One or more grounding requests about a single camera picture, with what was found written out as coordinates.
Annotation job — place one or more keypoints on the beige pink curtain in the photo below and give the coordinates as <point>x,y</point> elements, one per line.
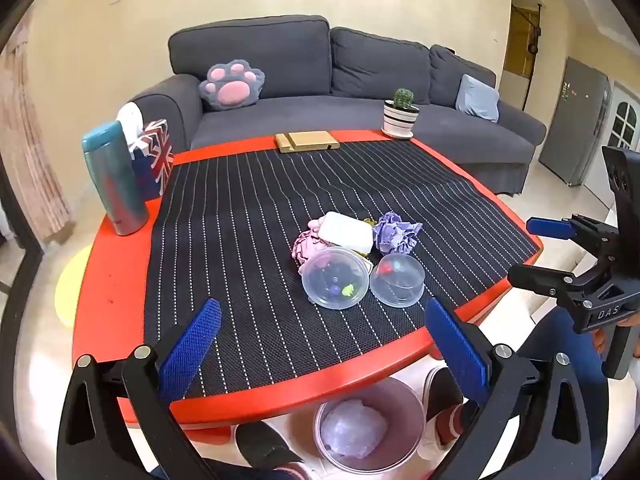
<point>30,160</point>

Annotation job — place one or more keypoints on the light blue cushion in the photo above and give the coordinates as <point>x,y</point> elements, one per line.
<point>477,99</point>

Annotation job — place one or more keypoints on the black striped table mat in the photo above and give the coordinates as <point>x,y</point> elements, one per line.
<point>250,220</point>

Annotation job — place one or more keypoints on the person's right shoe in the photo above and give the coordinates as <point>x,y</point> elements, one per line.
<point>442,387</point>

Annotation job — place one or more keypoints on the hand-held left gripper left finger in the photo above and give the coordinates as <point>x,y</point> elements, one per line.
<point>192,345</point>

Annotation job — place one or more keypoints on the grey pink paw cushion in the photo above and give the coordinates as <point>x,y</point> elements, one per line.
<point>232,91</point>

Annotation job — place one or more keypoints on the cactus in striped pot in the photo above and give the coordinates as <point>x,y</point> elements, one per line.
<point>400,117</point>

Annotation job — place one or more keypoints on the white plastic case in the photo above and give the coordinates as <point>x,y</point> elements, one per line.
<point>346,230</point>

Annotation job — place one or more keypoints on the person's left shoe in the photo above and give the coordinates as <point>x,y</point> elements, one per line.
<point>265,442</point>

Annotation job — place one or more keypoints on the person's shoe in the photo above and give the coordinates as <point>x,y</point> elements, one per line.
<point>442,387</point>
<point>265,442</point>

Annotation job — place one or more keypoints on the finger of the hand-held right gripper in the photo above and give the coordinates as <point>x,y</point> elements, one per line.
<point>550,227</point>
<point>535,277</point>

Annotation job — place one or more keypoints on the grey refrigerator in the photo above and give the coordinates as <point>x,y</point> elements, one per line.
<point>575,120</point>

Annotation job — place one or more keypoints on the teal thermos bottle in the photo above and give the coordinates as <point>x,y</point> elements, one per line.
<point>117,185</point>

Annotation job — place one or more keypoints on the wooden phone stand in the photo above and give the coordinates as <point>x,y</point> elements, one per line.
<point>310,141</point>

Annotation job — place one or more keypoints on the purple paper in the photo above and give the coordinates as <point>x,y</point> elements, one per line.
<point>395,232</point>

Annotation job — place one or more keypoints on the small clear plastic container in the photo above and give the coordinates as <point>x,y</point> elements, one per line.
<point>397,285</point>

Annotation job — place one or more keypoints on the red table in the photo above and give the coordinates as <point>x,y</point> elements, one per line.
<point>115,280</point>

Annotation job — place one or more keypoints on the yellow toy figure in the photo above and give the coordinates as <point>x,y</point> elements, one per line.
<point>369,221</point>

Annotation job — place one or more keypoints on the dark grey sofa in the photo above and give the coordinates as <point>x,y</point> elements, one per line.
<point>310,115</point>

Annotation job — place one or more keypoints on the white door with windows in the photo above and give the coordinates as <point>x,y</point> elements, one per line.
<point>614,110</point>

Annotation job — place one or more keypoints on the large clear plastic container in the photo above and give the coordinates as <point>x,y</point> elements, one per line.
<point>335,280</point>

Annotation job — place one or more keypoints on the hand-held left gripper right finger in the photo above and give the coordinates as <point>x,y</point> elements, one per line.
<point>457,345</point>

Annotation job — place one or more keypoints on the yellow stool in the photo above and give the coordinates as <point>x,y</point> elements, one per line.
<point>70,290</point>

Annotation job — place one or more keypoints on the person's right hand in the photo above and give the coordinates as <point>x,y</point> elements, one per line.
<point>600,342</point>

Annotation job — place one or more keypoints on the flag print tissue box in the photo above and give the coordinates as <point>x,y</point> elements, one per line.
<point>157,155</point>

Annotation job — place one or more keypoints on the black sliding door frame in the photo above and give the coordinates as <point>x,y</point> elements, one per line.
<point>22,280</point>

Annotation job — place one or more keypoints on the pink paper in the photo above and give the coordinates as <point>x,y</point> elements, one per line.
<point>305,247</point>

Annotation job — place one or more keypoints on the white tissue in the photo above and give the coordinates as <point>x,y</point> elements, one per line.
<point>130,120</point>

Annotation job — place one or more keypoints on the pink waste bin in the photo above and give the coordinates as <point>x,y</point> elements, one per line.
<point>400,410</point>

